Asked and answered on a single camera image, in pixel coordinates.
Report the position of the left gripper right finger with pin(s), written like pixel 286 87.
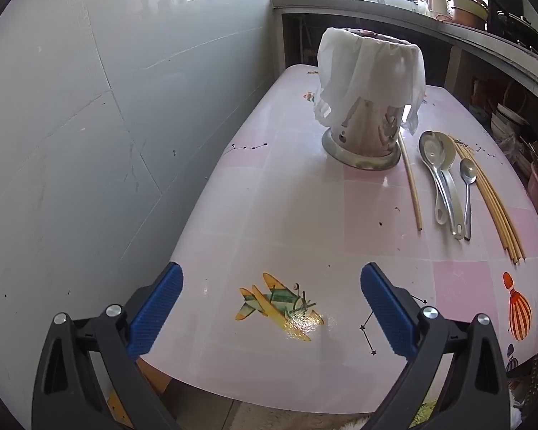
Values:
pixel 475 392

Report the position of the steel utensil holder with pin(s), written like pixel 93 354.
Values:
pixel 367 138

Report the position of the black wok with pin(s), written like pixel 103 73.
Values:
pixel 514 29

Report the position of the brown clay pot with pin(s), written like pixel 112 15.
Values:
pixel 471 13

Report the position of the bamboo chopstick five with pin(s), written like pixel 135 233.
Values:
pixel 495 200

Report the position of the white plastic bag liner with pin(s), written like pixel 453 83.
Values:
pixel 356 64

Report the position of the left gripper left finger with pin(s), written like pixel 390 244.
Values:
pixel 67 394

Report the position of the pink floral tablecloth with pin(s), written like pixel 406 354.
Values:
pixel 272 312

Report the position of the small steel spoon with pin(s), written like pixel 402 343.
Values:
pixel 469 176

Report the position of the single bamboo chopstick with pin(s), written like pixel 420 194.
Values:
pixel 411 181

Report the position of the cream ceramic spoon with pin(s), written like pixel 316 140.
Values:
pixel 441 154

